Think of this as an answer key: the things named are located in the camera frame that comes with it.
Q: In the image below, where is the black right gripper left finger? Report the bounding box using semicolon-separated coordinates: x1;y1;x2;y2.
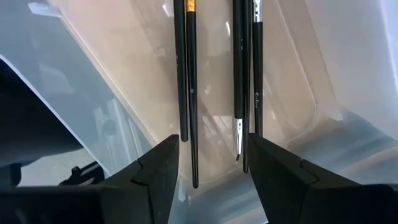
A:
0;134;180;224

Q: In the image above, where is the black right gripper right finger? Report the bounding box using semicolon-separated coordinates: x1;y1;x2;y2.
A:
248;133;398;224

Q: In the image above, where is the black paintbrush orange end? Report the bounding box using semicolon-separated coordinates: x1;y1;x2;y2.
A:
185;0;200;189

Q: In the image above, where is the small clear plastic bin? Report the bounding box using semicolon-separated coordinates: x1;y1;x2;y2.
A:
0;0;398;224

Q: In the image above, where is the black aluminium rig frame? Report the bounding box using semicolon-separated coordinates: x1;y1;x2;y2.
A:
0;58;105;187

